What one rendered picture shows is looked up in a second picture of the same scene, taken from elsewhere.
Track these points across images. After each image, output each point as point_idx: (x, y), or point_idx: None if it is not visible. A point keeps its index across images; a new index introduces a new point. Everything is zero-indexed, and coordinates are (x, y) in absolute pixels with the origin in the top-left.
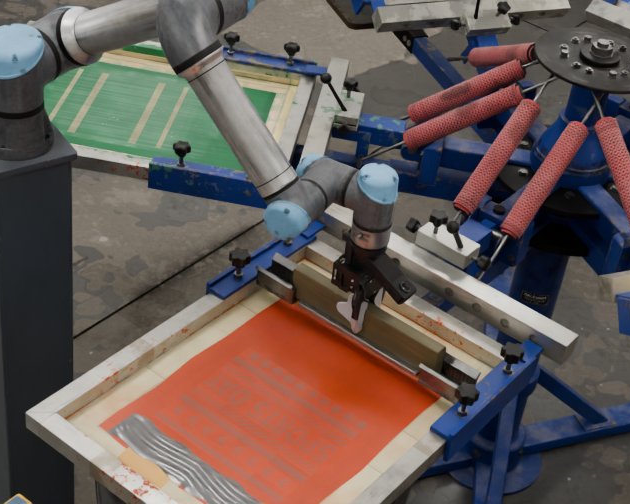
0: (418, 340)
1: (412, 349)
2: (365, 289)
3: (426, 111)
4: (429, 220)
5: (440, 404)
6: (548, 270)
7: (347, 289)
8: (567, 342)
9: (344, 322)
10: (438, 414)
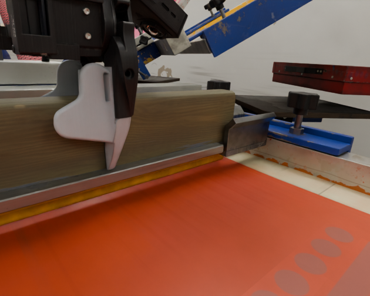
0: (209, 93)
1: (205, 115)
2: (131, 16)
3: None
4: None
5: (247, 162)
6: None
7: (78, 48)
8: (196, 84)
9: (72, 169)
10: (267, 167)
